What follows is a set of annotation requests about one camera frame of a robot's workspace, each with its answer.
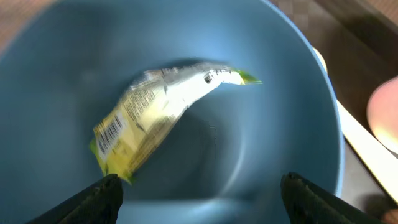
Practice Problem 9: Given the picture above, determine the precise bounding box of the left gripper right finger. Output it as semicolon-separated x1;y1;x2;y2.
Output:
280;172;382;224

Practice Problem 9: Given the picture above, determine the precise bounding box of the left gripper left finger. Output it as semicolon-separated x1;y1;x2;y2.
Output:
30;174;123;224

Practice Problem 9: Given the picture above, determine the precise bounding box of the yellow green snack wrapper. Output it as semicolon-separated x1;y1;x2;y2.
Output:
90;62;261;184

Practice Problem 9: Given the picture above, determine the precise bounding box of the pink plastic cup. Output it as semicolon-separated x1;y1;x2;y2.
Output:
366;77;397;154

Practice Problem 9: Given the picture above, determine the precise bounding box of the yellow plastic spoon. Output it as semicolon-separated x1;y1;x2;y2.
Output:
312;46;398;205

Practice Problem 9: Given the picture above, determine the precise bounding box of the dark blue plate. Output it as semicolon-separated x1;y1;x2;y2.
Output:
1;0;344;223

